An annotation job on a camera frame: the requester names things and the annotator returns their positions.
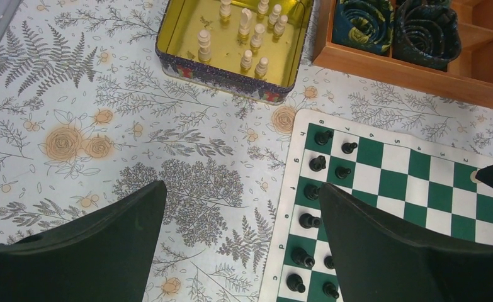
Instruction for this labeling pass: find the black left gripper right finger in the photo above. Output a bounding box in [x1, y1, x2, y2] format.
[319, 183, 493, 301]

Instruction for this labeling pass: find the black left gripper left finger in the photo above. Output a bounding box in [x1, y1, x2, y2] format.
[0, 181, 167, 301]

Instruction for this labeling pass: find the green white chess board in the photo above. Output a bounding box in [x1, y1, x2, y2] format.
[259, 108, 493, 301]

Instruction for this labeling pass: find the black chess piece h8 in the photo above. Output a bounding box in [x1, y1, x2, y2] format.
[314, 130, 334, 145]

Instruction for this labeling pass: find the black pawn d7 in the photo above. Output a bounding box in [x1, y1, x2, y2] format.
[324, 255, 335, 270]

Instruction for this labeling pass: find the black pawn c7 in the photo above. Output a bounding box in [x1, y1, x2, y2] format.
[322, 282, 339, 299]

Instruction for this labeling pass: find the black piece d8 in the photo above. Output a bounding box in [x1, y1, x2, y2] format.
[291, 247, 315, 268]

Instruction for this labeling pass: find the black piece e8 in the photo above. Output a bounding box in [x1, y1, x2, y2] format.
[299, 213, 322, 229]

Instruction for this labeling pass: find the black piece c8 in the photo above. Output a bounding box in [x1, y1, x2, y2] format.
[286, 273, 306, 294]

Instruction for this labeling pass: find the black pawn g7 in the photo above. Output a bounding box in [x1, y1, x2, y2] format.
[334, 166, 352, 179]

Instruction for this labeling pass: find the black bishop f8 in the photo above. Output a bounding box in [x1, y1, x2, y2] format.
[303, 184, 320, 201]

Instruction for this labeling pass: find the black knight g8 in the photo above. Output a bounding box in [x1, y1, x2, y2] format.
[309, 155, 327, 172]

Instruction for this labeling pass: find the black pawn h7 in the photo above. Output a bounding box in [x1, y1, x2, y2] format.
[341, 142, 358, 154]

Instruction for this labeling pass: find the orange wooden compartment tray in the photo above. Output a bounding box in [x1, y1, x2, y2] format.
[313, 1, 493, 109]

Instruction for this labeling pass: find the floral table mat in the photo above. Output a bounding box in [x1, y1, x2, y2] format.
[0, 1, 493, 301]

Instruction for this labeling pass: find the rolled dark tie middle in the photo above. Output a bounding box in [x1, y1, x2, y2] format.
[392, 1, 462, 71]

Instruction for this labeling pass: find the rolled dark tie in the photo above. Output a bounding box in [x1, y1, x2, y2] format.
[332, 0, 395, 56]
[392, 1, 462, 71]

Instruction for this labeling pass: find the rolled dark tie left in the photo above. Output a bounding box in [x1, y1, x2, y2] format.
[332, 0, 395, 56]

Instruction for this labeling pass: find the left gold tin box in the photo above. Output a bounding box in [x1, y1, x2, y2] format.
[155, 1, 314, 105]

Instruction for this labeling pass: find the cream piece in tin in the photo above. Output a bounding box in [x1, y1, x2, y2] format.
[219, 0, 232, 21]
[257, 0, 269, 16]

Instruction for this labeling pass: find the cream knight in tin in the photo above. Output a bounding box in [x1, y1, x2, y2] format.
[238, 8, 253, 40]

